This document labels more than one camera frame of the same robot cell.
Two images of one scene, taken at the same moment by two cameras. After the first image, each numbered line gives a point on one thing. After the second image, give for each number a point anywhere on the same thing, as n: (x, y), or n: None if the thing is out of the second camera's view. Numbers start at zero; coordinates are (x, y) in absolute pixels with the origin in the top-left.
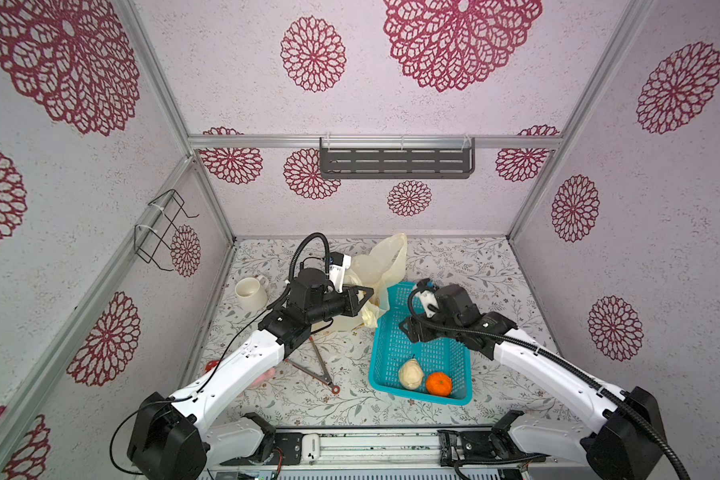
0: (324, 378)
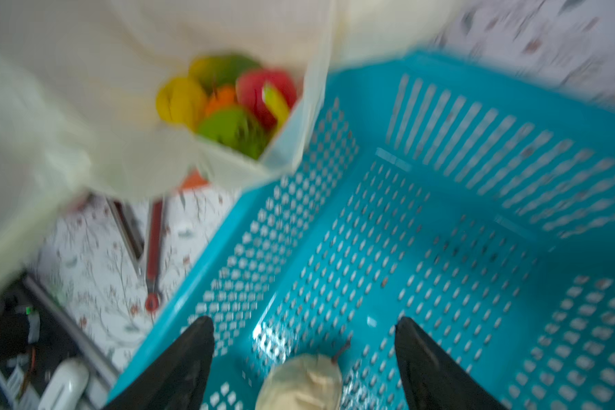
0: (148, 262)
